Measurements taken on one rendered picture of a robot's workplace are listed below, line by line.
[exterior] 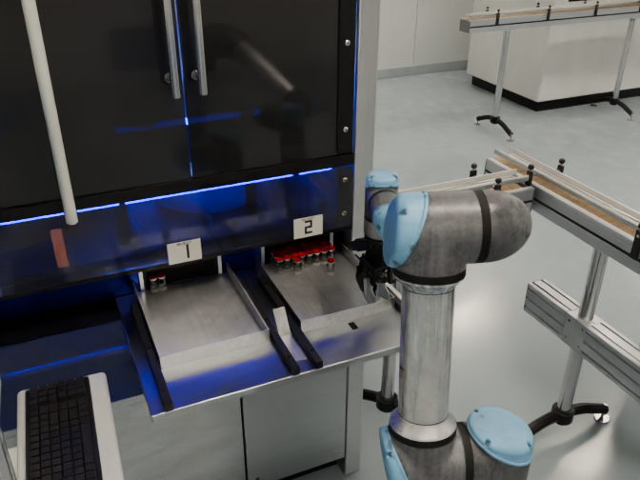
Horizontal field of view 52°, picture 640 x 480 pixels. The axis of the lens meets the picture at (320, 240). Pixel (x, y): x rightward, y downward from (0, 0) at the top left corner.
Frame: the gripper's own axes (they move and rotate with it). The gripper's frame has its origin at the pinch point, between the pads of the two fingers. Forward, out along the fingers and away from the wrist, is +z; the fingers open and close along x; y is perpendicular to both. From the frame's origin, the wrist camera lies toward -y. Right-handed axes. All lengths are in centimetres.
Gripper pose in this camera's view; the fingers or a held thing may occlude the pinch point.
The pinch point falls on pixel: (371, 299)
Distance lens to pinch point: 168.4
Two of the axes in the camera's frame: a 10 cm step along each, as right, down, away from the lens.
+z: 0.0, 8.8, 4.8
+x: 9.1, -1.9, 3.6
